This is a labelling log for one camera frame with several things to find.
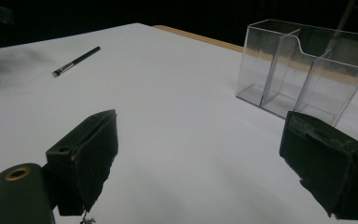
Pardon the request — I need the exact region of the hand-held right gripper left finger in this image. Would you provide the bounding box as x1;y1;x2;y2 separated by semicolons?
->
45;108;119;217

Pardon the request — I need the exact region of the metal stand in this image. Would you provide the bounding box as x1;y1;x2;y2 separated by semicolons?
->
335;0;356;32

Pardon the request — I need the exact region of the black makeup brush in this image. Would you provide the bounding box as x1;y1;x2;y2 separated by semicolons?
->
51;46;102;78

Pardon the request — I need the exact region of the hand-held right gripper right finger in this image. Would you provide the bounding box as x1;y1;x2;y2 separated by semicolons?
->
278;110;358;221

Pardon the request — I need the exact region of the clear acrylic organizer box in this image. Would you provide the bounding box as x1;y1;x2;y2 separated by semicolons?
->
234;18;358;128

